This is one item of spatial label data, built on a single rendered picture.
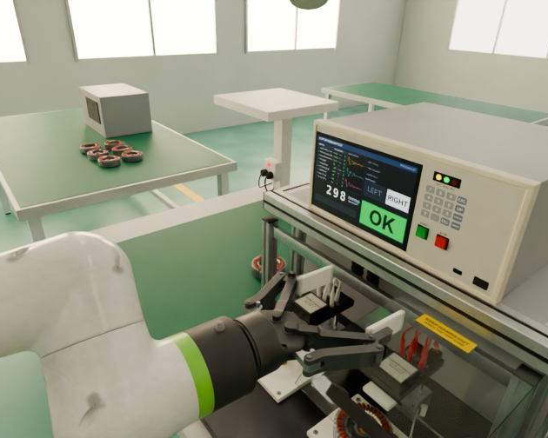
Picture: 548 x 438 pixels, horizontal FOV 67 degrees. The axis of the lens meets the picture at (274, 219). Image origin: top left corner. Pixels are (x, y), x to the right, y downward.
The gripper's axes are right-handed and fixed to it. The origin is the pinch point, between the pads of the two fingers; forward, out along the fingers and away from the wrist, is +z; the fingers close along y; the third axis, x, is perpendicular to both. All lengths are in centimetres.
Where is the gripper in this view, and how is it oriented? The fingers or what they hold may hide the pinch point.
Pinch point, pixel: (358, 296)
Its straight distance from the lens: 62.0
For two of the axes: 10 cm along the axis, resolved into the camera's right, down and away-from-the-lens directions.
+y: 5.9, 3.6, -7.2
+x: 0.5, -9.1, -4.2
